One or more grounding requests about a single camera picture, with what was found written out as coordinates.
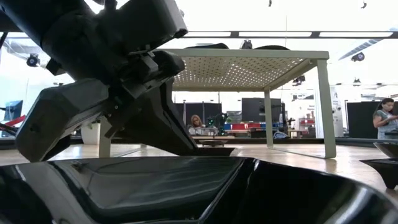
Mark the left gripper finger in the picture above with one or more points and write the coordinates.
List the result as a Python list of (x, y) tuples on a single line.
[(155, 124)]

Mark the small black square plate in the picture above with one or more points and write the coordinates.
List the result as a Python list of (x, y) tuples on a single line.
[(213, 143), (217, 151), (384, 171)]

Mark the black leaf-shaped plate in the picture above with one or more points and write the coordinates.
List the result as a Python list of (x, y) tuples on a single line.
[(388, 150), (155, 189), (270, 47)]

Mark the black wavy square plate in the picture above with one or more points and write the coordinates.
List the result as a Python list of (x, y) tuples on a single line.
[(206, 46)]

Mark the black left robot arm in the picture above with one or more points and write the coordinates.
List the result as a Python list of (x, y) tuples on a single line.
[(31, 15)]

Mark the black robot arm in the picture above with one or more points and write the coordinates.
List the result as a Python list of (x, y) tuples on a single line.
[(219, 123)]

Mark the green plant in white pot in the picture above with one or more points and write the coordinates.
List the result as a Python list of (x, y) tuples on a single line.
[(90, 133)]

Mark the person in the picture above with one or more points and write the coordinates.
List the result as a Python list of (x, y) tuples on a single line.
[(196, 121), (384, 119)]

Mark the blue monitor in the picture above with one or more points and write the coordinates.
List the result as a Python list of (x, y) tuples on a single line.
[(14, 109)]

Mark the black ceiling spotlight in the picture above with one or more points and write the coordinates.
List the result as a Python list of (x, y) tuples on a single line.
[(356, 81), (247, 44), (32, 60), (298, 80), (357, 57)]

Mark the black partition screen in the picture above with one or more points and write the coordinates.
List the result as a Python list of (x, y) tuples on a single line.
[(214, 107), (357, 118)]

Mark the wooden table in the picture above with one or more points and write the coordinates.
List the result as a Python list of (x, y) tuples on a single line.
[(224, 137)]

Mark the red storage bin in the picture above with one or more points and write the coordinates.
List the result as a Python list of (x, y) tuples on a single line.
[(245, 126)]

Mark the black partition panel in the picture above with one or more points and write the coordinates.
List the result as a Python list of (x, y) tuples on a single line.
[(252, 109)]

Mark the white perforated metal rack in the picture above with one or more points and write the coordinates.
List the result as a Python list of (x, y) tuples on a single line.
[(248, 53)]

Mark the blue storage bin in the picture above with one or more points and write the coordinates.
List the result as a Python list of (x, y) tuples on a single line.
[(276, 126)]

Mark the white pillar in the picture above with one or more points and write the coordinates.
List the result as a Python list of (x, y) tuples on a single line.
[(338, 109)]

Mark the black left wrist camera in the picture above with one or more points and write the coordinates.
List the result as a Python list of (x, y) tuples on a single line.
[(149, 21)]

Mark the curved clamp bracket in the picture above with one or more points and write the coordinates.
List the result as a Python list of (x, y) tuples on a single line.
[(280, 133)]

